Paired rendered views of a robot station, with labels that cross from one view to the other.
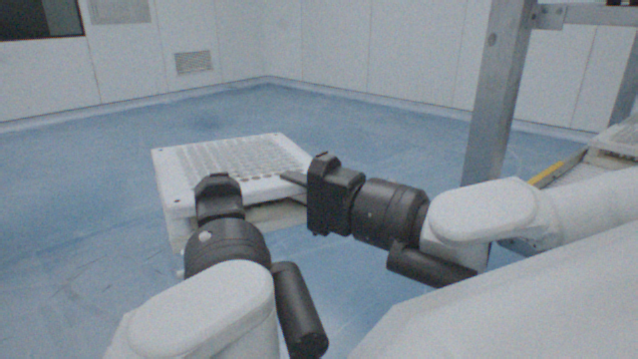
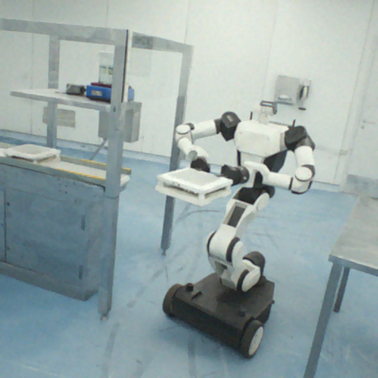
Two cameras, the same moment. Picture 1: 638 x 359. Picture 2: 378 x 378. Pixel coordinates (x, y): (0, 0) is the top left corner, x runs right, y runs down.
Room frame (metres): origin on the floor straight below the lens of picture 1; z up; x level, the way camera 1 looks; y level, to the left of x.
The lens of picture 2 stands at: (1.55, 1.58, 1.50)
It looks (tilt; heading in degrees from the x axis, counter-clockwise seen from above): 16 degrees down; 238
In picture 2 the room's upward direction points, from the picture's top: 7 degrees clockwise
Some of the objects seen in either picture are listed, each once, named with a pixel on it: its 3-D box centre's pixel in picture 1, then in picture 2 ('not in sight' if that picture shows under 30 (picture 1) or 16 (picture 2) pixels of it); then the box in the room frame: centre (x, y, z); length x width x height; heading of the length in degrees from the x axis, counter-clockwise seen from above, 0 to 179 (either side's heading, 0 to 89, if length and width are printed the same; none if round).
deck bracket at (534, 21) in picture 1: (546, 17); not in sight; (0.77, -0.41, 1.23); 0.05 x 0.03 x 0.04; 41
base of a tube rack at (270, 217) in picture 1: (239, 192); (193, 190); (0.61, 0.13, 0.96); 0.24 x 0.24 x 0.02; 25
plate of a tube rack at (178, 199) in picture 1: (236, 167); (195, 179); (0.61, 0.13, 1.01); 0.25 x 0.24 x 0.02; 25
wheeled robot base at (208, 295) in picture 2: not in sight; (234, 289); (0.05, -0.13, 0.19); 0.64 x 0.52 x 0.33; 25
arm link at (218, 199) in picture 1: (222, 242); (232, 176); (0.38, 0.11, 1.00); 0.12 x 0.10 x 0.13; 17
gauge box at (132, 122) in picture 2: not in sight; (119, 122); (0.67, -0.66, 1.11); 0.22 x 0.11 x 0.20; 131
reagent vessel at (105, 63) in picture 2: not in sight; (112, 66); (0.75, -0.61, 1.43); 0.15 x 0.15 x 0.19
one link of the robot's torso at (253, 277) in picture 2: not in sight; (238, 274); (0.02, -0.14, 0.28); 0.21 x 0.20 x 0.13; 25
